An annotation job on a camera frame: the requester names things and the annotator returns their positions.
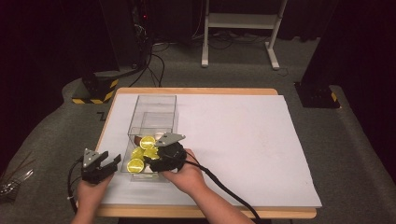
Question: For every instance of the white table sheet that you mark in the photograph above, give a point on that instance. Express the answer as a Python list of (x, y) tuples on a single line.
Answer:
[(236, 149)]

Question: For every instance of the round gold foil disc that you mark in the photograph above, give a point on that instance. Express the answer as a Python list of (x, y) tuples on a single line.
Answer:
[(147, 142), (135, 165), (137, 153), (151, 153)]

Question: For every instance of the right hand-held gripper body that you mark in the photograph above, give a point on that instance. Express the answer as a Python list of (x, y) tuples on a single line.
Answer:
[(169, 154)]

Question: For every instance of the brown round piece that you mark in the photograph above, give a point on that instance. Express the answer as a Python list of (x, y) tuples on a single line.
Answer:
[(138, 140)]

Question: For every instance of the dark equipment tower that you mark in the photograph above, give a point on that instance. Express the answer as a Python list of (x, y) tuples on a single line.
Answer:
[(124, 31)]

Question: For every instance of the clear plastic bags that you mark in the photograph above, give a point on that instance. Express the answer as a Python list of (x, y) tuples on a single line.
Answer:
[(14, 182)]

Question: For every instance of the clear plastic box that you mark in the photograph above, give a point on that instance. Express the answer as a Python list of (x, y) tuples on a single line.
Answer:
[(154, 115)]

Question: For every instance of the person's right hand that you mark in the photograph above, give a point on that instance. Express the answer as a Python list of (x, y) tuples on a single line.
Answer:
[(185, 175)]

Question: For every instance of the black yellow striped stand base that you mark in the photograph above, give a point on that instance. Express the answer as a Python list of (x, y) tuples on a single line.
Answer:
[(98, 87)]

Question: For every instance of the wooden table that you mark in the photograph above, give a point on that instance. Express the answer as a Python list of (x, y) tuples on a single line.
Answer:
[(199, 90)]

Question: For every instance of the white metal stand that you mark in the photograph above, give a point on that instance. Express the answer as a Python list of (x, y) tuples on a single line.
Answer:
[(239, 21)]

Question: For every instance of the person's left hand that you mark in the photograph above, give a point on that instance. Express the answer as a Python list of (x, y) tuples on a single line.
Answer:
[(90, 193)]

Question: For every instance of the black flat stand base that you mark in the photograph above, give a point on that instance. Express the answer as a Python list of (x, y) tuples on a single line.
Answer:
[(316, 95)]

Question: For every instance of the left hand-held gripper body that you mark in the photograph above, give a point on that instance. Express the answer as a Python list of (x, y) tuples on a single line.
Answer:
[(93, 171)]

